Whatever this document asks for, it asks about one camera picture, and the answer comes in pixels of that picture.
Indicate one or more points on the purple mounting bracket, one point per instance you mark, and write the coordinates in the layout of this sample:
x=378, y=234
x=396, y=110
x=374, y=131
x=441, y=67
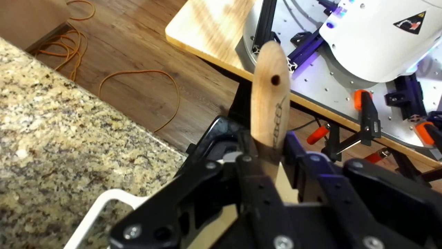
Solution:
x=306, y=46

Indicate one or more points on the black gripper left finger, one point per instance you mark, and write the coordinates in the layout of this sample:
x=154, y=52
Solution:
x=258, y=198

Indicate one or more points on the black aluminium frame post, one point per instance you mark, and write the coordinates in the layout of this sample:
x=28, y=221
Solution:
x=265, y=21

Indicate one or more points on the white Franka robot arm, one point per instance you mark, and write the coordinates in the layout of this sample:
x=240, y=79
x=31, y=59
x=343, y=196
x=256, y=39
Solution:
x=382, y=37

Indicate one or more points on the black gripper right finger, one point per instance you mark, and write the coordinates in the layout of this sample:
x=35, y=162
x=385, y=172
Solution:
x=341, y=198

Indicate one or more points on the orange black bar clamp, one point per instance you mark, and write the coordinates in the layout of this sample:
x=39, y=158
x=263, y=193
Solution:
x=378, y=157
x=330, y=136
x=368, y=115
x=430, y=133

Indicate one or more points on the brown cardboard box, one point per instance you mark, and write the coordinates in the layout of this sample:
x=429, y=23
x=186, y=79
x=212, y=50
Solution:
x=23, y=19

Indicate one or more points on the grey metal base plate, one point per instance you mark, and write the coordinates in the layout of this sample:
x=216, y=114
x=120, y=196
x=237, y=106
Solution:
x=332, y=78

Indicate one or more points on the light wooden table board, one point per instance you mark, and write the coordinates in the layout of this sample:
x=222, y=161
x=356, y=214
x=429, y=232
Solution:
x=208, y=28

